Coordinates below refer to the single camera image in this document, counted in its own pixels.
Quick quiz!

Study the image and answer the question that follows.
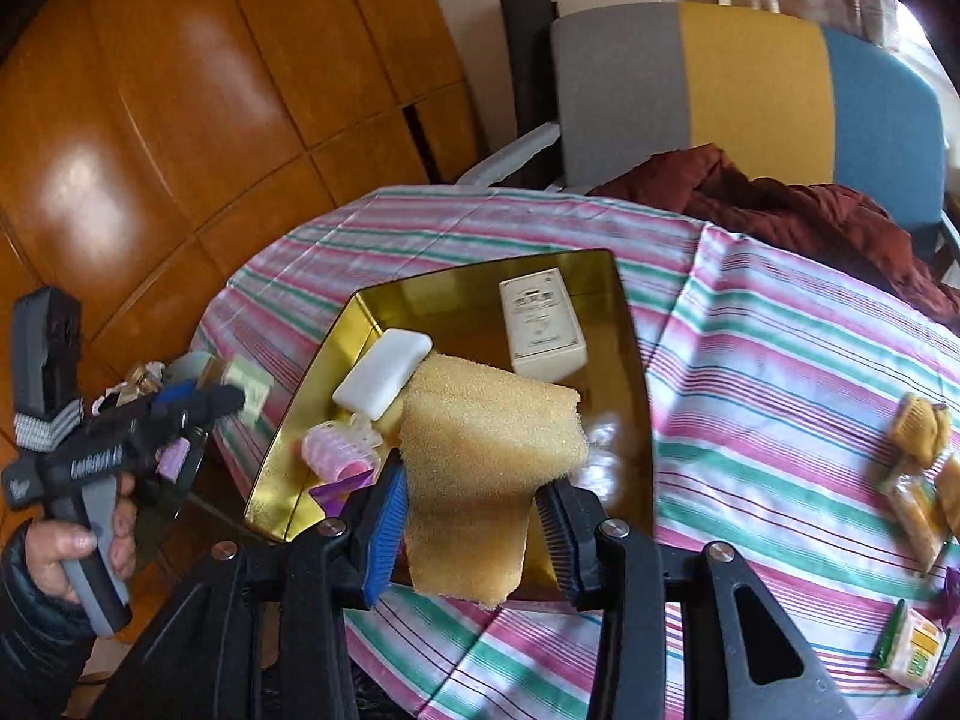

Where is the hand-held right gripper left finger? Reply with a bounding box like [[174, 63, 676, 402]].
[[90, 450, 410, 720]]

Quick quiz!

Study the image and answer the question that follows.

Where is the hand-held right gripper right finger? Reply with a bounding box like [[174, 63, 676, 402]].
[[534, 478, 856, 720]]

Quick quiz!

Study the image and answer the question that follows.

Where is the small light green box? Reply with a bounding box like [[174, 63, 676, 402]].
[[225, 356, 272, 421]]

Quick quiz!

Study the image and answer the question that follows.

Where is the pink hair roller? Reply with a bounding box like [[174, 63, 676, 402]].
[[301, 416, 380, 485]]

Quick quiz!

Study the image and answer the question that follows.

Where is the large tan sponge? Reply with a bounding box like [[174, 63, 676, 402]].
[[397, 355, 590, 602]]

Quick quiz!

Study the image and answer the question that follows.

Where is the gold tin box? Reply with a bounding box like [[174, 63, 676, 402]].
[[241, 247, 655, 601]]

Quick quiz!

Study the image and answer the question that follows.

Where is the white soap bar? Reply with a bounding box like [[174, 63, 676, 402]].
[[332, 328, 434, 419]]

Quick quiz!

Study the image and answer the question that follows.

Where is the white carton box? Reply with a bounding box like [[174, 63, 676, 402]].
[[499, 266, 590, 383]]

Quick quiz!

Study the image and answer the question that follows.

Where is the green label sponge packet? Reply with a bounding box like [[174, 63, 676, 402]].
[[874, 600, 947, 693]]

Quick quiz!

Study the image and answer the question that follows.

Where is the person's left forearm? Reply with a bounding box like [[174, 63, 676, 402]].
[[0, 517, 98, 720]]

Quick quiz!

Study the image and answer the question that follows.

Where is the person's left hand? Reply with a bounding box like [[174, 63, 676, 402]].
[[26, 491, 140, 605]]

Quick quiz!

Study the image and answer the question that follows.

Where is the striped tablecloth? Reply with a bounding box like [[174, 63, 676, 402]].
[[196, 186, 960, 720]]

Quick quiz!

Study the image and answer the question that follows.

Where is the wooden wardrobe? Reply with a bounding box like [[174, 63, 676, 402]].
[[0, 0, 492, 616]]

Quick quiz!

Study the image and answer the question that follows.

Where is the dark red jacket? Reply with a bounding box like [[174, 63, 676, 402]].
[[589, 144, 960, 331]]

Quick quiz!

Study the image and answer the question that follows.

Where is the grey yellow blue chair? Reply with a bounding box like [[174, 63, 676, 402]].
[[457, 1, 960, 271]]

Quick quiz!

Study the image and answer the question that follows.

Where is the black rolled mat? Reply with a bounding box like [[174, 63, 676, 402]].
[[501, 0, 560, 188]]

